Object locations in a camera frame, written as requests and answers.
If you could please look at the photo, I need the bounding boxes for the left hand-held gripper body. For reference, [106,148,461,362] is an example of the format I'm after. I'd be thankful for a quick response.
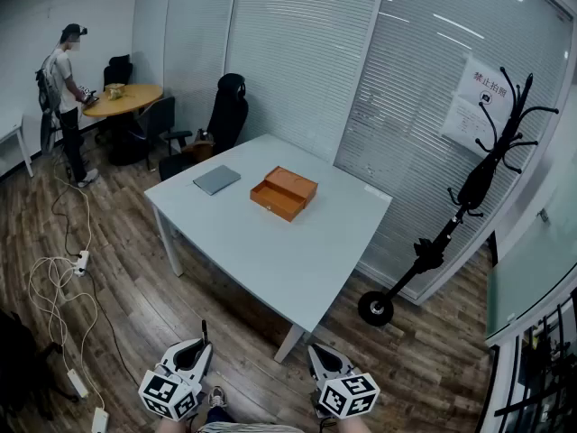
[138,361,203,422]

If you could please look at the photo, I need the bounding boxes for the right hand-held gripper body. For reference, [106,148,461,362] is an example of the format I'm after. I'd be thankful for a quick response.
[310,365,381,420]

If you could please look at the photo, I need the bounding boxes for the grey notebook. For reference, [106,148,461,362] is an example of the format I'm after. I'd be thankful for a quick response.
[192,164,243,197]

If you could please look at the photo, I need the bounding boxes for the orange wooden box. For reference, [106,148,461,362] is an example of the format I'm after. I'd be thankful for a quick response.
[249,165,319,224]

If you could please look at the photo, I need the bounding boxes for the person's left forearm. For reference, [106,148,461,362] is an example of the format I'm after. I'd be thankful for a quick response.
[155,417,190,433]

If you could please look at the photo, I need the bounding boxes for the person's right forearm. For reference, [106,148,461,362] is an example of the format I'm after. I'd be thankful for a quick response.
[331,415,373,433]

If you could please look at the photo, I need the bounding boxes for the black high-back office chair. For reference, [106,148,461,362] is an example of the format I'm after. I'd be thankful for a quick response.
[158,72,250,182]

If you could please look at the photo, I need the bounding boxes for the white table leg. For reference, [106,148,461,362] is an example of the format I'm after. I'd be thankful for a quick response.
[273,322,307,364]
[151,203,185,278]

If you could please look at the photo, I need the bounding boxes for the person's shoe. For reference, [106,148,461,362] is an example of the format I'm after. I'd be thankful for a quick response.
[207,385,228,409]

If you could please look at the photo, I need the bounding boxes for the white power adapter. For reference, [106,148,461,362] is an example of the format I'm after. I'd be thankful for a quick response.
[91,406,110,433]
[66,368,90,400]

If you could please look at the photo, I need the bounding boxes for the black metal railing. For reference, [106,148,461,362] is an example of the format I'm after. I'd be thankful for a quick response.
[477,286,577,433]

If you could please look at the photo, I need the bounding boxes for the black chair base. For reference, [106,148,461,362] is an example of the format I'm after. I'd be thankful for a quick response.
[0,308,78,423]

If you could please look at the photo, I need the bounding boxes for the brown bag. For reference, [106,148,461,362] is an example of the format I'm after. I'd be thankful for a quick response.
[181,127,215,164]

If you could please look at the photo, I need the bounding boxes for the black armchair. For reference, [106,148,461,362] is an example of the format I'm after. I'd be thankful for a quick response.
[107,96,193,170]

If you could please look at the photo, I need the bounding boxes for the black coat rack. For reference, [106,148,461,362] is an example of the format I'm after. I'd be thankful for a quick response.
[357,66,560,327]

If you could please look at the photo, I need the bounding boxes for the white side table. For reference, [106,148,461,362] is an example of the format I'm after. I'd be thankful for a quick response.
[0,114,35,179]

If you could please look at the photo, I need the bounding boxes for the round wooden table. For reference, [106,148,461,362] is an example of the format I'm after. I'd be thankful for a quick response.
[82,83,164,166]

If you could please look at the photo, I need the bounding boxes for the white paper notice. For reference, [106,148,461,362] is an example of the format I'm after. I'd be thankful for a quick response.
[439,54,519,157]

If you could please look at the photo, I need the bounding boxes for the white cable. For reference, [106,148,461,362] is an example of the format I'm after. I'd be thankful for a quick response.
[28,187,103,410]

